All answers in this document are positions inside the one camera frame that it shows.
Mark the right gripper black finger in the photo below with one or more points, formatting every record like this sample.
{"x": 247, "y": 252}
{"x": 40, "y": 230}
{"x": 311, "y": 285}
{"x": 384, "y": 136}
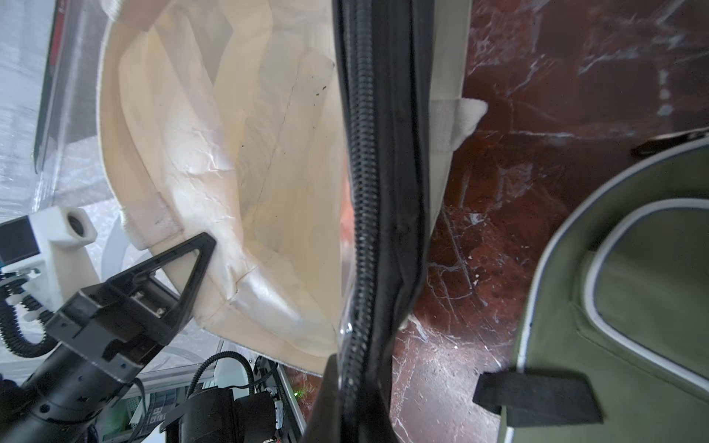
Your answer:
{"x": 326, "y": 420}

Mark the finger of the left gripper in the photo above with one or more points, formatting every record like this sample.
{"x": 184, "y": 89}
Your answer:
{"x": 160, "y": 292}

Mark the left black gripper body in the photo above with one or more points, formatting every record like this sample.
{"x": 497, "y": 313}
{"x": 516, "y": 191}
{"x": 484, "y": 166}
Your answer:
{"x": 106, "y": 334}

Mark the cream canvas tote bag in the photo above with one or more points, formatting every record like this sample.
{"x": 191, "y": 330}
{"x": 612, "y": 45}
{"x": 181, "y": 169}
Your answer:
{"x": 225, "y": 117}

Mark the olive green paddle case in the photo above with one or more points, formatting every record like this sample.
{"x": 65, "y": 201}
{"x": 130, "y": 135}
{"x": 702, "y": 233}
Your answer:
{"x": 613, "y": 343}

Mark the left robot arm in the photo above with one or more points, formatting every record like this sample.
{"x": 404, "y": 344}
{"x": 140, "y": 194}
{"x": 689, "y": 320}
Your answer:
{"x": 216, "y": 415}

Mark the clear acrylic wall shelf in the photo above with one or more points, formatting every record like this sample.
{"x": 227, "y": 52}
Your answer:
{"x": 50, "y": 56}

